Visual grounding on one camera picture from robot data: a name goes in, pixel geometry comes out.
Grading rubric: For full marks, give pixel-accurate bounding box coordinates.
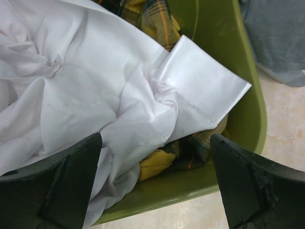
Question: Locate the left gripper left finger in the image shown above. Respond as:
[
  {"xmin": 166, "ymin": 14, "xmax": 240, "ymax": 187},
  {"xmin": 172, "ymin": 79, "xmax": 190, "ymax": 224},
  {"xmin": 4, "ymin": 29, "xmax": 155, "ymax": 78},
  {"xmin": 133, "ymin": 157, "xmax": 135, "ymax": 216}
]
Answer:
[{"xmin": 0, "ymin": 133, "xmax": 102, "ymax": 229}]

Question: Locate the olive green plastic basket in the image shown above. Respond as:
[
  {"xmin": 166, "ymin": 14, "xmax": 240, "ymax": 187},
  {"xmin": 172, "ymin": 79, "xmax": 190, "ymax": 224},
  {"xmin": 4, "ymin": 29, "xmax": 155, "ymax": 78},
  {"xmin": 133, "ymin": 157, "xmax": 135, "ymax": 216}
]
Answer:
[{"xmin": 97, "ymin": 0, "xmax": 267, "ymax": 224}]

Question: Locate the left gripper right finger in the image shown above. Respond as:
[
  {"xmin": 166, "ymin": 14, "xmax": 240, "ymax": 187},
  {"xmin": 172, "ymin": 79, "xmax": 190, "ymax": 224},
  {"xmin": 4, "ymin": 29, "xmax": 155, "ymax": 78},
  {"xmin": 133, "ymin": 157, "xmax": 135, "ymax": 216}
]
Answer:
[{"xmin": 211, "ymin": 134, "xmax": 305, "ymax": 229}]

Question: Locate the grey shirt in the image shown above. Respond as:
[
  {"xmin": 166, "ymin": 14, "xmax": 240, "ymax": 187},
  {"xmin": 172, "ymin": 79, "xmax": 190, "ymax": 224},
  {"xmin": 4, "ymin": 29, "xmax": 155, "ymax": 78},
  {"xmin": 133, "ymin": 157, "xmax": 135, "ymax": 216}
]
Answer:
[{"xmin": 239, "ymin": 0, "xmax": 305, "ymax": 87}]

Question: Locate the yellow plaid flannel shirt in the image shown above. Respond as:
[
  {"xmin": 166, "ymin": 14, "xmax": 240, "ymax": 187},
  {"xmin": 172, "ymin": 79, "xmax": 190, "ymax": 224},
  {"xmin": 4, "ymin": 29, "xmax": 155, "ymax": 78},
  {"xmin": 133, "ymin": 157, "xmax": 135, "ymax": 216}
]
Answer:
[{"xmin": 97, "ymin": 0, "xmax": 228, "ymax": 182}]

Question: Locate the white shirt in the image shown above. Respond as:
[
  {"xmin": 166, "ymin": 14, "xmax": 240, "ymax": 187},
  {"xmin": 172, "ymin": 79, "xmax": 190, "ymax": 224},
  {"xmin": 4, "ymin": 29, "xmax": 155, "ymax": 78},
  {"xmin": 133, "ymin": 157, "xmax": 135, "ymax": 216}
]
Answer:
[{"xmin": 0, "ymin": 0, "xmax": 251, "ymax": 229}]

